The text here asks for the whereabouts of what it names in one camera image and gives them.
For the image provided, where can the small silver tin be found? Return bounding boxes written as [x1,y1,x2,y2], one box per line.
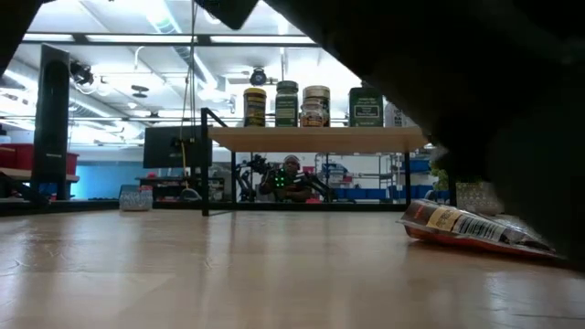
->
[118,184,154,212]

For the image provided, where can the black low cabinet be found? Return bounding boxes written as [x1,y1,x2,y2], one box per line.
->
[136,175,225,202]

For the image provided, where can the person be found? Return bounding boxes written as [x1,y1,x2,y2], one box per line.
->
[259,154,316,203]

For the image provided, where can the red storage bin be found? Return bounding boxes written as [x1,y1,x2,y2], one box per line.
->
[0,143,80,175]

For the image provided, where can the black mounted device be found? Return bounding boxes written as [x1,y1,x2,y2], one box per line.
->
[69,60,96,88]

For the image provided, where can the artificial green potted plant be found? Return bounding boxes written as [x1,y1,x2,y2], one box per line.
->
[429,145,504,217]

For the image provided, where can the yellow lid chili onion can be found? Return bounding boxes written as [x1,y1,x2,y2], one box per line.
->
[242,87,267,128]

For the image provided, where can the hanging cable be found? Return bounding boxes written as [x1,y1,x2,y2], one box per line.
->
[180,0,202,202]

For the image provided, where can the black upright post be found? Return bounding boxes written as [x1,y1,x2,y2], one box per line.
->
[31,43,72,202]

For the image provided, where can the dark green black pepper tin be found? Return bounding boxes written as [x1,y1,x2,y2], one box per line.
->
[348,86,385,128]

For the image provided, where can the dark cylindrical seasoning can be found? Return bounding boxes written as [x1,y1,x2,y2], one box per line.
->
[302,84,331,128]

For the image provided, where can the green lid oregano jar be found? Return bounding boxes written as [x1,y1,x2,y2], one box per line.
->
[274,80,300,128]

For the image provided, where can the glass saffron jar cork lid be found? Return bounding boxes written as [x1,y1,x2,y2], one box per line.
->
[300,101,325,128]

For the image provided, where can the taco seasoning packet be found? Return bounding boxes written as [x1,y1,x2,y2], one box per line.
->
[396,198,558,260]

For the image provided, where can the black hanging camera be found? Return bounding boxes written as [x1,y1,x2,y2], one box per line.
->
[249,66,269,87]

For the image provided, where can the wooden bench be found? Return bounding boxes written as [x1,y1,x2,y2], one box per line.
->
[0,167,81,184]

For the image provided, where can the white lid bagel seasoning jar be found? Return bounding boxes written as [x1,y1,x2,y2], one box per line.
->
[383,101,415,128]

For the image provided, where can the black aluminium rig frame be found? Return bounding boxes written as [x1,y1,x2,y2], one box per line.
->
[0,31,458,218]

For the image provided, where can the wooden shelf black metal legs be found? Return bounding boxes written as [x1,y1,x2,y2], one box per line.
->
[199,107,453,218]

